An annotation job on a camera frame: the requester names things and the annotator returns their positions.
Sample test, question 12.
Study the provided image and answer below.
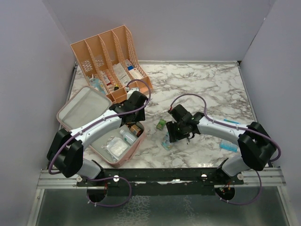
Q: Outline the small green box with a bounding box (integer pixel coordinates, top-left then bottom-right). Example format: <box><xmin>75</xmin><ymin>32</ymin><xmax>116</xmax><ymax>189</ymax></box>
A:
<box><xmin>156</xmin><ymin>119</ymin><xmax>166</xmax><ymax>130</ymax></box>

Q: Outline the clear bandage bag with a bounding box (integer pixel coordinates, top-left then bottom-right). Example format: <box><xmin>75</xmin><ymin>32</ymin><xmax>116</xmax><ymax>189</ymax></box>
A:
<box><xmin>161</xmin><ymin>133</ymin><xmax>173</xmax><ymax>151</ymax></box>

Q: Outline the brown medicine bottle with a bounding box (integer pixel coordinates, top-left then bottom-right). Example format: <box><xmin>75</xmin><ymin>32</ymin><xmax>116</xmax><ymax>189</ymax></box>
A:
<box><xmin>129</xmin><ymin>124</ymin><xmax>143</xmax><ymax>137</ymax></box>

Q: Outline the white plastic bottle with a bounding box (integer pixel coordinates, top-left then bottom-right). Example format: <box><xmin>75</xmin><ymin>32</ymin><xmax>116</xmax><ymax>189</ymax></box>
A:
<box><xmin>119</xmin><ymin>129</ymin><xmax>137</xmax><ymax>145</ymax></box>

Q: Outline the blue tissue pack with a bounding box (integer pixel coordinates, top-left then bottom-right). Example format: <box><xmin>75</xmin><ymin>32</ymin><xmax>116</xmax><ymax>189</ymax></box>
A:
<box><xmin>220</xmin><ymin>119</ymin><xmax>240</xmax><ymax>153</ymax></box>

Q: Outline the white gauze pack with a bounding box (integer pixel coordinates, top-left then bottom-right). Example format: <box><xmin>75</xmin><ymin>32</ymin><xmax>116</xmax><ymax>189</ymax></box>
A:
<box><xmin>102</xmin><ymin>137</ymin><xmax>129</xmax><ymax>160</ymax></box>

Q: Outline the pink medicine kit case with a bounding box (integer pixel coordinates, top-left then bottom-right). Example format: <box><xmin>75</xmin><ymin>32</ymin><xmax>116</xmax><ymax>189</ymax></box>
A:
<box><xmin>57</xmin><ymin>87</ymin><xmax>148</xmax><ymax>168</ymax></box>

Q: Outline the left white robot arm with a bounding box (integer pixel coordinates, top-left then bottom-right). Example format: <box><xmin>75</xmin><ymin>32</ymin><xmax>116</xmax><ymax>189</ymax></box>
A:
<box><xmin>47</xmin><ymin>91</ymin><xmax>151</xmax><ymax>186</ymax></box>

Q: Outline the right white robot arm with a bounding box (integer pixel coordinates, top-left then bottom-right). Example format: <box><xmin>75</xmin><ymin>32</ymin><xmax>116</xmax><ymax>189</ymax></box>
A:
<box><xmin>166</xmin><ymin>105</ymin><xmax>277</xmax><ymax>184</ymax></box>

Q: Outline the blue white medicine box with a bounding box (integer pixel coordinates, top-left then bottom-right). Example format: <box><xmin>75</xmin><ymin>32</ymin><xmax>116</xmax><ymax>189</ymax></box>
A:
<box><xmin>125</xmin><ymin>59</ymin><xmax>143</xmax><ymax>79</ymax></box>

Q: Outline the red white medicine box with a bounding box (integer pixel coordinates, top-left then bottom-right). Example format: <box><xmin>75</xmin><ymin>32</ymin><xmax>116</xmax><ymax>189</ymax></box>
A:
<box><xmin>100</xmin><ymin>70</ymin><xmax>114</xmax><ymax>86</ymax></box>

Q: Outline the blue patterned pouch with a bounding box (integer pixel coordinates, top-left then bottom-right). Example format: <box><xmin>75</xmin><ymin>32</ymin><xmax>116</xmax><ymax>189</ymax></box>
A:
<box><xmin>89</xmin><ymin>78</ymin><xmax>105</xmax><ymax>92</ymax></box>

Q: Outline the orange plastic file organizer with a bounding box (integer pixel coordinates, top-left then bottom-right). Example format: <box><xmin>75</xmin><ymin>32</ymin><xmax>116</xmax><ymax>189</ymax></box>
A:
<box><xmin>71</xmin><ymin>25</ymin><xmax>153</xmax><ymax>103</ymax></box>

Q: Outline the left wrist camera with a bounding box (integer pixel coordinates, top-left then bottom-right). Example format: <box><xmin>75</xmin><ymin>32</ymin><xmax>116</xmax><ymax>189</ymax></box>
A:
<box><xmin>125</xmin><ymin>87</ymin><xmax>139</xmax><ymax>95</ymax></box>

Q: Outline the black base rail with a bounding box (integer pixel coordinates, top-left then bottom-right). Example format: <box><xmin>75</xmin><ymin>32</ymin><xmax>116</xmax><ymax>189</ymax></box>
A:
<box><xmin>77</xmin><ymin>168</ymin><xmax>243</xmax><ymax>196</ymax></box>

